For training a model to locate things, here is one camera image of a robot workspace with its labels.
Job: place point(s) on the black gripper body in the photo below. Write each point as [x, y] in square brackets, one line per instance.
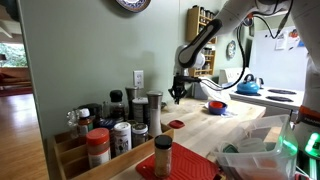
[179, 85]

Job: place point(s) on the clear plastic container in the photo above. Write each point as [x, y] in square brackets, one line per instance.
[176, 107]

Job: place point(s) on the small red lid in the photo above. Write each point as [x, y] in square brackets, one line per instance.
[176, 124]

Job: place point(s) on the steel pepper grinder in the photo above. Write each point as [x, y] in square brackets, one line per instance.
[155, 113]

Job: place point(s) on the white crumpled cloth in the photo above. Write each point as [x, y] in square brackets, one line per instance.
[213, 93]

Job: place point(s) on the white lid canister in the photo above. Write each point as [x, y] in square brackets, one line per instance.
[139, 110]

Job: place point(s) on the wooden spice rack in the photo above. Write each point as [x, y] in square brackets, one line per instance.
[210, 63]
[191, 23]

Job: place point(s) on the orange bowl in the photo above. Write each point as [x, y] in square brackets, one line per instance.
[216, 104]

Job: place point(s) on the dark steel grinder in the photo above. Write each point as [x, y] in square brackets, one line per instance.
[131, 96]

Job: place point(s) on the dark lid glass jar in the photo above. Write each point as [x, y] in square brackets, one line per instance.
[139, 135]

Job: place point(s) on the black cap glass bottle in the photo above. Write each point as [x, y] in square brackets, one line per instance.
[116, 105]

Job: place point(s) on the black lid spice jar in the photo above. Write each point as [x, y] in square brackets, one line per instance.
[163, 156]

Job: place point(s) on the white printed spice shaker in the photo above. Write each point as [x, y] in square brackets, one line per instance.
[122, 138]

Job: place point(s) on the red silicone mat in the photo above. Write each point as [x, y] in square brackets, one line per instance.
[190, 165]

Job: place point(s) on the blue kettle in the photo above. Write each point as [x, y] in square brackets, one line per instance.
[247, 87]

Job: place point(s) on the green lid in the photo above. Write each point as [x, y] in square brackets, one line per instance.
[230, 148]

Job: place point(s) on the dark blue lid jar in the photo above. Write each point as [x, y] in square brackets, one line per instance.
[106, 125]

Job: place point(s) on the white electric stove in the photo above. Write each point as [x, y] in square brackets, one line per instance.
[258, 99]

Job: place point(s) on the white cap sauce bottle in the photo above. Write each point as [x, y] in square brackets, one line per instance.
[84, 122]

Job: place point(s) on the red lid spice jar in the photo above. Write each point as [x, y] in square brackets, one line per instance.
[98, 148]

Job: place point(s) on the clear plastic bin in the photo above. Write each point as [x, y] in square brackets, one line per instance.
[256, 163]

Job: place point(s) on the white refrigerator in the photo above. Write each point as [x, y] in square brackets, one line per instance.
[280, 70]

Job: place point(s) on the clear glass bottle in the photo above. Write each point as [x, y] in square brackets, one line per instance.
[72, 123]

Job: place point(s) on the white fridge paper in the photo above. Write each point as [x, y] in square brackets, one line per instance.
[281, 41]

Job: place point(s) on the wooden spice tray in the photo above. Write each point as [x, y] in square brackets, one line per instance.
[76, 160]

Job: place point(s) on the blue fridge paper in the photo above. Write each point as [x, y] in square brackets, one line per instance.
[301, 43]

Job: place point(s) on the red rug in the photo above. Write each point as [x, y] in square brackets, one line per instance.
[16, 91]

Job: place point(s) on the wooden bench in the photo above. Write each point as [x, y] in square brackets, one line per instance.
[15, 76]

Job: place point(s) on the wrist mounted camera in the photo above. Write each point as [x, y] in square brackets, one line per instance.
[194, 79]

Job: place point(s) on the white wall outlet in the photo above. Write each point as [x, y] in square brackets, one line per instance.
[138, 79]

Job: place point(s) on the small round wall clock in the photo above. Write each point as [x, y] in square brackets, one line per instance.
[231, 49]

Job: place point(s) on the decorative wall plate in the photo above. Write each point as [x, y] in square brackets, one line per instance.
[133, 4]

